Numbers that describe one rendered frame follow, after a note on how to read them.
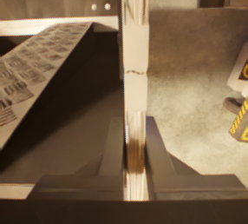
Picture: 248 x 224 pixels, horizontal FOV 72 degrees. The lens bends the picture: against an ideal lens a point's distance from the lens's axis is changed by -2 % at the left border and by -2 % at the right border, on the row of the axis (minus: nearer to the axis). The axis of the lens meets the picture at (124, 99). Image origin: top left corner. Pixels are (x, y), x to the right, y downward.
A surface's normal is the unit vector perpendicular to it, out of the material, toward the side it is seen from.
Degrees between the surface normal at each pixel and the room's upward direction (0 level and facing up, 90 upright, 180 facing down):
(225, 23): 0
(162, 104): 0
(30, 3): 0
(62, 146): 90
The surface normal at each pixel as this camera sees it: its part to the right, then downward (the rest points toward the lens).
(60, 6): -0.02, 0.44
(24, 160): -0.03, -0.90
